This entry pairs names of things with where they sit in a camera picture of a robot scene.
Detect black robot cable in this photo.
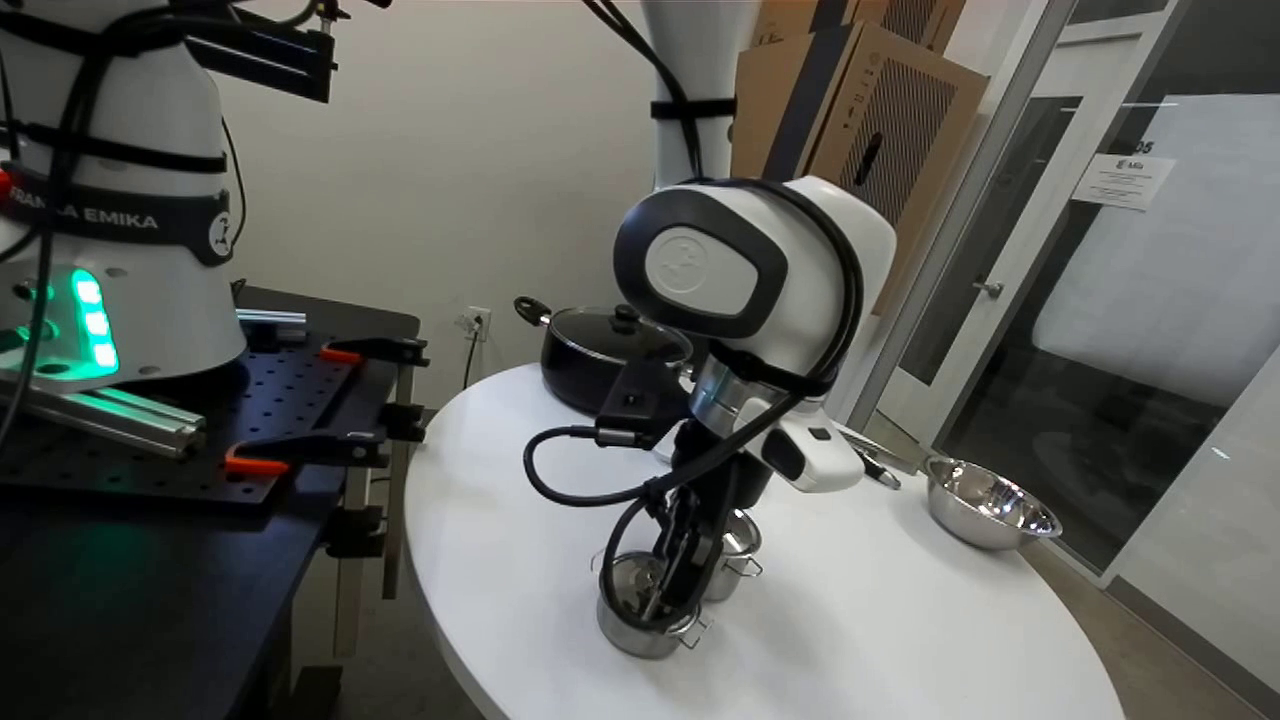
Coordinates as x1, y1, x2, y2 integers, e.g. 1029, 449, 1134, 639
521, 419, 696, 632

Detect black orange left clamp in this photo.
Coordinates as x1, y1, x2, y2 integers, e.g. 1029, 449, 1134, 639
221, 406, 426, 481

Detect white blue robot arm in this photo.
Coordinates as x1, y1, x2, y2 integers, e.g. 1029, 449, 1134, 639
612, 0, 896, 586

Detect brown cardboard boxes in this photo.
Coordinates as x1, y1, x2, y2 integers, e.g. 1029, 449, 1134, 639
733, 0, 987, 316

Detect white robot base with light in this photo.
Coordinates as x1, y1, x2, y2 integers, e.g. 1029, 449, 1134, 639
0, 0, 245, 390

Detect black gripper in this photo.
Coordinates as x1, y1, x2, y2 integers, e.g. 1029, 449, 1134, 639
636, 351, 793, 593

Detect small silver pot with lid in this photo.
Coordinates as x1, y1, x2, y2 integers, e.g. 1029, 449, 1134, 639
705, 511, 762, 606

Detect open small silver pot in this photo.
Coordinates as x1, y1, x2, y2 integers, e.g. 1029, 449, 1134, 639
594, 552, 699, 661

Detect black orange clamp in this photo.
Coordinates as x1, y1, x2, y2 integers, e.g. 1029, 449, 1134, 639
221, 406, 426, 481
320, 335, 426, 369

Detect silver metal bowl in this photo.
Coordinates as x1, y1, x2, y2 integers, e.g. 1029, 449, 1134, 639
925, 457, 1062, 552

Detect black perforated mounting board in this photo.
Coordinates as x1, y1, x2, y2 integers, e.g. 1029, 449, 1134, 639
0, 287, 421, 720

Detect large black cooking pot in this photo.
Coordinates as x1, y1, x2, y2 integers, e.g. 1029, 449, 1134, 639
510, 295, 690, 415

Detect black orange right clamp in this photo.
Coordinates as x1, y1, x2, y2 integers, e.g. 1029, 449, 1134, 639
320, 335, 426, 369

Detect black kitchen utensils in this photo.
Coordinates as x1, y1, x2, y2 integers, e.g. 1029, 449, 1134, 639
841, 425, 901, 492

